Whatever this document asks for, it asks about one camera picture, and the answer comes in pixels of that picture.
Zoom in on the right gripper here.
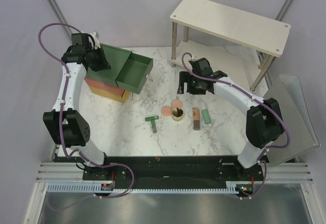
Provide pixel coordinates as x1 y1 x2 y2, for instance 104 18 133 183
177 71 206 95

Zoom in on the brown foundation bottle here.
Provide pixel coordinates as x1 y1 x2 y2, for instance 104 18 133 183
192 107 200 131

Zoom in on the mint green tube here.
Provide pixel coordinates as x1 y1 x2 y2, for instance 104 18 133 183
201 109 211 125

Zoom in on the green top drawer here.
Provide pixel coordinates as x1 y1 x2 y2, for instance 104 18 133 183
116 52 153 94

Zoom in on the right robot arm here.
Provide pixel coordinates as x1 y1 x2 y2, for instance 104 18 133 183
177 58 285 180

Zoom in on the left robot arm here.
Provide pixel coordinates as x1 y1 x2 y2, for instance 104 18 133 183
43 32 112 180

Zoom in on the orange powder puff back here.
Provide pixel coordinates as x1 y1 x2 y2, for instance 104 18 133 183
171 99 183 109

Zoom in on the orange powder puff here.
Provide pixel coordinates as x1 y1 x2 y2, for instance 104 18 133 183
171 99 183 109
161 106 172 117

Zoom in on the gold round jar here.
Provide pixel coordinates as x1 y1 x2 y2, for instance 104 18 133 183
172 108 183 122

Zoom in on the orange powder puff front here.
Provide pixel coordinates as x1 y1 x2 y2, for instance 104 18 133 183
161 106 172 117

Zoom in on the three-colour drawer cabinet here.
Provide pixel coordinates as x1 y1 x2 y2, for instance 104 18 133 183
85 44 131 103

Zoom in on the green lip balm horizontal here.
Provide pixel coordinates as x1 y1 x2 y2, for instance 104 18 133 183
145 116 159 122

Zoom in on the green lip balm vertical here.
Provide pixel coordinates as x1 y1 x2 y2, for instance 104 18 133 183
151 120 157 133

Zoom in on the yellow bottom drawer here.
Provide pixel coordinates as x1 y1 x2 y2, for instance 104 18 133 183
121 90 130 103

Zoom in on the white two-tier shelf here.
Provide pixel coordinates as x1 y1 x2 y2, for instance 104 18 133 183
170 0 291 92

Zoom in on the grey metal box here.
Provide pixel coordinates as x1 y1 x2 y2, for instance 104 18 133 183
264 74 320 166

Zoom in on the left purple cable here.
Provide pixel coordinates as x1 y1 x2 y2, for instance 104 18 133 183
37 23 135 199

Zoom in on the purple cable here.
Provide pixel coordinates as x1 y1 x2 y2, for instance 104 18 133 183
181 52 291 200
37 23 135 199

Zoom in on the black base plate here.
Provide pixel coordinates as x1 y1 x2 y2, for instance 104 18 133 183
82 156 263 188

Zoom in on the white cable duct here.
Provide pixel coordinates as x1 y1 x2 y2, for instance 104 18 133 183
47 183 254 194

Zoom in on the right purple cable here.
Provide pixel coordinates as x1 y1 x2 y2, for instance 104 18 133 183
181 52 291 200

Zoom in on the aluminium rail frame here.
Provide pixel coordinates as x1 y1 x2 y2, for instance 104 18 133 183
36 162 313 184

